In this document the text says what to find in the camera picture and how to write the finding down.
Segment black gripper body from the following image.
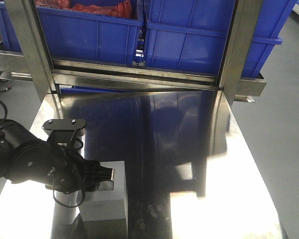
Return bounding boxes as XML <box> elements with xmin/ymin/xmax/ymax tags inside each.
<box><xmin>41</xmin><ymin>143</ymin><xmax>100</xmax><ymax>194</ymax></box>

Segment blue bin right on cart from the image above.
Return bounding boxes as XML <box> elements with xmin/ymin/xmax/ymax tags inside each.
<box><xmin>144</xmin><ymin>0</ymin><xmax>285</xmax><ymax>77</ymax></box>

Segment blue bin with red contents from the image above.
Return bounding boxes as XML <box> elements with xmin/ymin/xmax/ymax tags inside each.
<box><xmin>37</xmin><ymin>0</ymin><xmax>144</xmax><ymax>65</ymax></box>

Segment stainless steel cart frame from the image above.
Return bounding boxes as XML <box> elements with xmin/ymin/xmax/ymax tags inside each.
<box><xmin>0</xmin><ymin>0</ymin><xmax>266</xmax><ymax>104</ymax></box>

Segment black cable loop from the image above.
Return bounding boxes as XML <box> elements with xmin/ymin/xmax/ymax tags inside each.
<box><xmin>51</xmin><ymin>139</ymin><xmax>87</xmax><ymax>209</ymax></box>

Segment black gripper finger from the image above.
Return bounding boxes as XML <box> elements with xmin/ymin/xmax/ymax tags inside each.
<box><xmin>96</xmin><ymin>167</ymin><xmax>115</xmax><ymax>182</ymax></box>

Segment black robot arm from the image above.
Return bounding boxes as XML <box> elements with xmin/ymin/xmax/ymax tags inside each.
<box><xmin>0</xmin><ymin>119</ymin><xmax>114</xmax><ymax>194</ymax></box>

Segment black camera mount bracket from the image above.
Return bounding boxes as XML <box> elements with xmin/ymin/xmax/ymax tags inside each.
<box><xmin>42</xmin><ymin>119</ymin><xmax>87</xmax><ymax>150</ymax></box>

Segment red mesh bagged contents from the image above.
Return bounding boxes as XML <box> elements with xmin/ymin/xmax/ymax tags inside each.
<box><xmin>34</xmin><ymin>0</ymin><xmax>133</xmax><ymax>19</ymax></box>

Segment gray hollow cube base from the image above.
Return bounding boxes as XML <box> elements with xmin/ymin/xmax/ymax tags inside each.
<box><xmin>77</xmin><ymin>160</ymin><xmax>129</xmax><ymax>239</ymax></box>

